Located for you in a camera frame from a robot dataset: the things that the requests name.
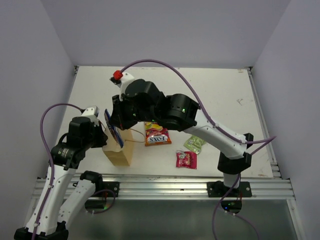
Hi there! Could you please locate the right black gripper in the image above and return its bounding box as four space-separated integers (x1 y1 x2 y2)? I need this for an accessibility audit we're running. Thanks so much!
108 92 158 131

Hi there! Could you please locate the blue snack packet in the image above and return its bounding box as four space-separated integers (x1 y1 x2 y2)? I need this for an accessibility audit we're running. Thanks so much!
104 109 124 148

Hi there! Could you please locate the orange fruit candy packet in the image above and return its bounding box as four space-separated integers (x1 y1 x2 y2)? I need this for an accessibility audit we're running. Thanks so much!
144 122 172 147

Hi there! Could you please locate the brown paper bag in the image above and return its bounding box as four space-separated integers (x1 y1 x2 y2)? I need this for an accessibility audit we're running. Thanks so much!
102 126 145 167

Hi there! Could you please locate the green snack packet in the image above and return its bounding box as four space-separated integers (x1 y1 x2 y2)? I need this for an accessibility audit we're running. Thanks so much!
183 135 206 155

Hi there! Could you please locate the pink snack packet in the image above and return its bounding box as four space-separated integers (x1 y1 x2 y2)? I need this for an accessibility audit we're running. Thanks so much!
175 150 198 170

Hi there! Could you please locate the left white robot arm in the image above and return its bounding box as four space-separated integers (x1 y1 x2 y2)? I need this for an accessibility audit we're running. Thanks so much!
14 115 108 240

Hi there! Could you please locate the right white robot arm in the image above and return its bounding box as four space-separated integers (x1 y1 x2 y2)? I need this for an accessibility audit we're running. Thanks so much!
110 77 252 197

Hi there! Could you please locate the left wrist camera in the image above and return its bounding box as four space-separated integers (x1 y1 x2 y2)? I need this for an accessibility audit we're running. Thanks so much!
80 106 100 127

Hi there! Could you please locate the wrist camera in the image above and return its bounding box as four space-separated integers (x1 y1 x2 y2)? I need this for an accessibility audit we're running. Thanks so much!
80 106 100 127
110 70 136 102

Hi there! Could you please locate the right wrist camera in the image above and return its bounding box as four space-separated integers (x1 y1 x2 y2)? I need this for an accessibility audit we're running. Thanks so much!
110 70 136 102

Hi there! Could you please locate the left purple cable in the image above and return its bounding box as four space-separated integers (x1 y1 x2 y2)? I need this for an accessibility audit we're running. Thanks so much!
31 102 85 240

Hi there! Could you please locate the purple cable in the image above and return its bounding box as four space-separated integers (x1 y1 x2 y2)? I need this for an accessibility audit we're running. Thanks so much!
120 58 277 240
31 102 85 240

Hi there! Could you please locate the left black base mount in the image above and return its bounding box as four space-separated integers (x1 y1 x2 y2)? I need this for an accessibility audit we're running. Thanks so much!
99 181 120 199

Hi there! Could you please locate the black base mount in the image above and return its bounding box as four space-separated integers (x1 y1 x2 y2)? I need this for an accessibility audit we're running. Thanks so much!
99 181 120 199
206 181 253 198

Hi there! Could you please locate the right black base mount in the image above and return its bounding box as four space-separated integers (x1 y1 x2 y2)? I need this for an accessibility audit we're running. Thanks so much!
206 181 253 198

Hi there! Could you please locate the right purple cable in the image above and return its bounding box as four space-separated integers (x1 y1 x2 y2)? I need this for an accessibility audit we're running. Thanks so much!
120 58 277 240

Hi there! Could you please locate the aluminium frame rail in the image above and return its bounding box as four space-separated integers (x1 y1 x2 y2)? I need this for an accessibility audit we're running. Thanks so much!
29 173 296 201

